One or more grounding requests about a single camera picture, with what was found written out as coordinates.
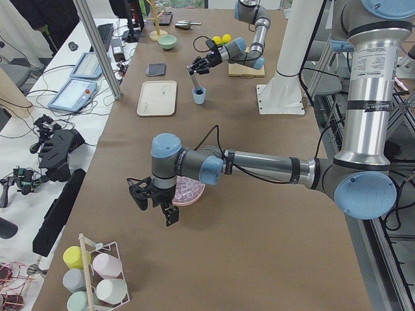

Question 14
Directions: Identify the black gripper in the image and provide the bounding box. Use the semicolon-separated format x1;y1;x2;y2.
151;187;179;227
187;47;227;75

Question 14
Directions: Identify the steel muddler black tip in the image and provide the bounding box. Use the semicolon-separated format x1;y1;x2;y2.
190;73;203;95

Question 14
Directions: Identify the clear ice cubes pile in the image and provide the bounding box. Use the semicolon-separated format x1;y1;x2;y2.
174;176;204;201

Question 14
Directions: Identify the light blue plastic cup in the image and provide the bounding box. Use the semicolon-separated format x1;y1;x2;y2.
192;86;206;105

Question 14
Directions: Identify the steel ice scoop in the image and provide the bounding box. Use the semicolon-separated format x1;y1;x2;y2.
174;20;202;30

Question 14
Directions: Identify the pink cup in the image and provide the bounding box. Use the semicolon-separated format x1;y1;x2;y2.
92;253;123;279

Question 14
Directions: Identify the white cup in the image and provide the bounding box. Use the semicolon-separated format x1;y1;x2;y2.
95;279;127;305

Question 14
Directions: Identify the yellow cup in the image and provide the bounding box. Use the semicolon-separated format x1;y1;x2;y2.
63;246;84;270

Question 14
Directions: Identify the grey cup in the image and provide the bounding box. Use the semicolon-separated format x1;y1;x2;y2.
62;269;86;294

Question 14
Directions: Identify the mint green cup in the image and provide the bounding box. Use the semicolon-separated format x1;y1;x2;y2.
66;291;89;311

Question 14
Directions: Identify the pink bowl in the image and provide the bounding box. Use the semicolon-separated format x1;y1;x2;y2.
171;176;206;207

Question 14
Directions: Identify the whole yellow lemon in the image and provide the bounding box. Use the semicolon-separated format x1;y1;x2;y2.
212;36;222;46
221;34;233;45

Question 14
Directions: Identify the wooden cutting board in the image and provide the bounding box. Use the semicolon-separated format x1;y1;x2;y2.
228;63;265;78

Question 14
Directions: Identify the mint green bowl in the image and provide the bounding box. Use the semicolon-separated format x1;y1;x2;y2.
158;34;177;51

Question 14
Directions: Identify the grey folded cloth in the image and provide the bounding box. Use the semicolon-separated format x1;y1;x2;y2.
145;63;167;76

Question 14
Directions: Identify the cream rabbit tray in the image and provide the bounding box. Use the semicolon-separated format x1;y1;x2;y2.
136;80;177;117

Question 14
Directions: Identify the wooden mug tree stand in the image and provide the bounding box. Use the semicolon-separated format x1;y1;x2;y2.
147;0;168;42

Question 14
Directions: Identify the black power adapter box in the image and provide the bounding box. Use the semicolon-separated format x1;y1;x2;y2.
111;38;126;62

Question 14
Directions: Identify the black keyboard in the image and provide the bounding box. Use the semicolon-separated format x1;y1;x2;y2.
97;23;113;52

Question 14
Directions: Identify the black long box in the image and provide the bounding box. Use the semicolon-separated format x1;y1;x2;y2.
32;168;86;257

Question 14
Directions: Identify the blue teach pendant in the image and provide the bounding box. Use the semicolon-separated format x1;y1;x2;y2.
47;78;98;112
70;52;102;80

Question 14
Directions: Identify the black computer mouse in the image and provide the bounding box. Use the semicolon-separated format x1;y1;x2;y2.
68;41;78;51

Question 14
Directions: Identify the black angular device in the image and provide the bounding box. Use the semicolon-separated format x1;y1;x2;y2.
29;114;85;182

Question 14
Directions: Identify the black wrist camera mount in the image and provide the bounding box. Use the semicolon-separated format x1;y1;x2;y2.
126;177;152;211

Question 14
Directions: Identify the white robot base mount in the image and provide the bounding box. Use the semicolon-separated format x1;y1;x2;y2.
257;0;325;115

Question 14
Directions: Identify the white wire cup rack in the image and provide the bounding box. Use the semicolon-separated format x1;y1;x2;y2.
78;233;130;310

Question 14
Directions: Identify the aluminium frame post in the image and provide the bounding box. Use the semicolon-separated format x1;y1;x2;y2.
73;0;121;100

